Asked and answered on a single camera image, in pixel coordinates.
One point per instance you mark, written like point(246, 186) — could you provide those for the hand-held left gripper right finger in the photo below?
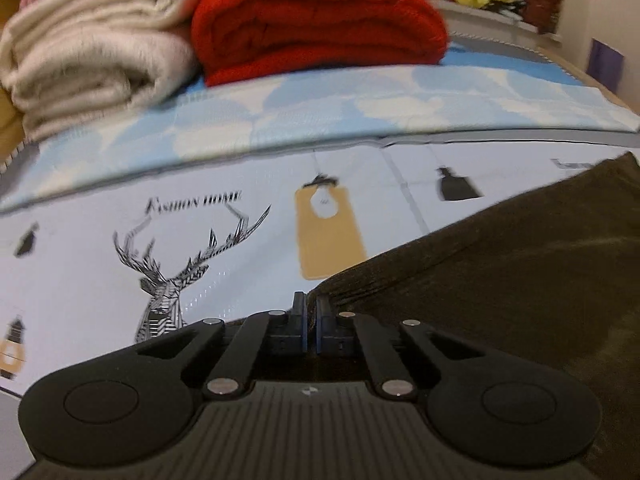
point(320, 327)

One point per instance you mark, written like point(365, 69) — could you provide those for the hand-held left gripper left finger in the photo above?
point(298, 322)

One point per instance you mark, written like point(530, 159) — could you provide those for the deer printed white mat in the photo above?
point(200, 240)

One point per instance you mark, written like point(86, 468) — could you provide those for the blue cloud printed sheet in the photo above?
point(400, 105)

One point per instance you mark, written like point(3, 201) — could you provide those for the red knitted folded blanket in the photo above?
point(320, 20)

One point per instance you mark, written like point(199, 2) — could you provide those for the cream fleece folded blanket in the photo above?
point(95, 50)

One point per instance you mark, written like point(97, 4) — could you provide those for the white window ledge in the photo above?
point(500, 22)

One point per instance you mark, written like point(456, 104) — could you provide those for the purple paper sheet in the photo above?
point(606, 65)

